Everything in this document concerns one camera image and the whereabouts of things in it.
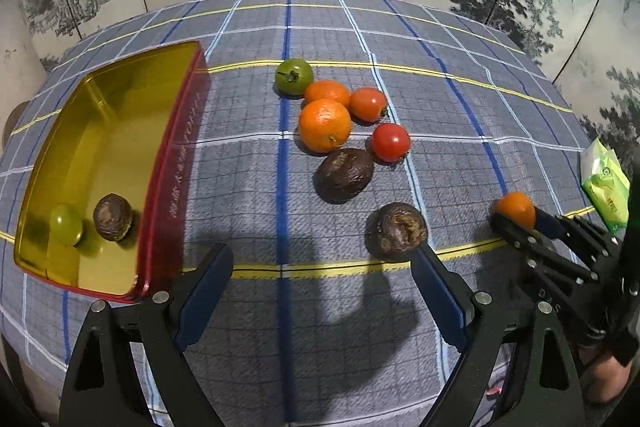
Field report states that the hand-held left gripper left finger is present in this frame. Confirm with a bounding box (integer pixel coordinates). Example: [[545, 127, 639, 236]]
[[59, 243, 235, 427]]

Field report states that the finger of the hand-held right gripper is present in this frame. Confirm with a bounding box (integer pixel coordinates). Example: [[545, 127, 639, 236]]
[[532, 206, 621, 258], [492, 213, 599, 284]]

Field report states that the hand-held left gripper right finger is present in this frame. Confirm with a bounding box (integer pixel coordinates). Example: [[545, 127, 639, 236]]
[[409, 244, 586, 427]]

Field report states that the small orange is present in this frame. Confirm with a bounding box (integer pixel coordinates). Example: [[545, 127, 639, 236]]
[[495, 192, 537, 229], [304, 79, 352, 108]]

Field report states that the wrinkled brown passion fruit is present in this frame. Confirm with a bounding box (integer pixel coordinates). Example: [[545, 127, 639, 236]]
[[365, 202, 429, 263]]

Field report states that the large wrinkled passion fruit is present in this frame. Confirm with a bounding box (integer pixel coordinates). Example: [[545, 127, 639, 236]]
[[313, 148, 376, 202]]

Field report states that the red tomato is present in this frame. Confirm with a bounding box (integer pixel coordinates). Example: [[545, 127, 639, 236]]
[[370, 123, 412, 162]]

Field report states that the gold tin box red outside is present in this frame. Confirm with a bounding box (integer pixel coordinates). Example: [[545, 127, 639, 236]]
[[14, 41, 211, 305]]

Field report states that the orange-red tomato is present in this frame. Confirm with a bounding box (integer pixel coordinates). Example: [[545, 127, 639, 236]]
[[348, 87, 389, 124]]

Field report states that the large orange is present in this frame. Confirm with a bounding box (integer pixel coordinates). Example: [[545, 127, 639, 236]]
[[298, 99, 353, 154]]

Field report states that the person's right hand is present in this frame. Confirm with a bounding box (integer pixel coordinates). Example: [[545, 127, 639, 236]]
[[582, 349, 633, 404]]

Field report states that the green tissue pack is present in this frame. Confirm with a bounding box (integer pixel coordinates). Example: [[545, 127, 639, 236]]
[[580, 138, 632, 237]]

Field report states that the small dark passion fruit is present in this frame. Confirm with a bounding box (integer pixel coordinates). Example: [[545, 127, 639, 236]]
[[93, 193, 134, 242]]

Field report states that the pale green round fruit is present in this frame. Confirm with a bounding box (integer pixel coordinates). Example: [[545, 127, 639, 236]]
[[49, 203, 85, 247]]

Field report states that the green tomato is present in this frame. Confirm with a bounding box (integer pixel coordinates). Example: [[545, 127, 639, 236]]
[[274, 58, 315, 96]]

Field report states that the grey round disc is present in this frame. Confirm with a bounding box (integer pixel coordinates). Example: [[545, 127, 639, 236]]
[[2, 102, 28, 148]]

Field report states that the blue plaid tablecloth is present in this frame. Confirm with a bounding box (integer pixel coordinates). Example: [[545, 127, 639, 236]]
[[0, 0, 621, 427]]

